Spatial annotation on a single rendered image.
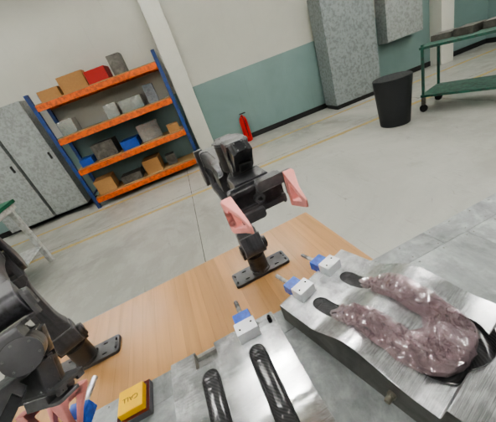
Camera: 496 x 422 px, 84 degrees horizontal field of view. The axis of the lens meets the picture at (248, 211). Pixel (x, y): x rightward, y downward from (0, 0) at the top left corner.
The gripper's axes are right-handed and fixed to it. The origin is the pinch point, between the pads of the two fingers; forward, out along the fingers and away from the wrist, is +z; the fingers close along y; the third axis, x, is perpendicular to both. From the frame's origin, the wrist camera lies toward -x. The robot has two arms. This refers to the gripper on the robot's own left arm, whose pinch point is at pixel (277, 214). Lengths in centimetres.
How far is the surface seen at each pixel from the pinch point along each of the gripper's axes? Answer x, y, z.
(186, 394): 30.9, -28.9, -3.1
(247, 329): 28.2, -12.3, -7.6
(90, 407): 26, -46, -8
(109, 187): 104, -133, -498
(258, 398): 31.3, -15.9, 4.9
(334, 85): 83, 326, -455
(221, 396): 31.6, -22.3, 0.7
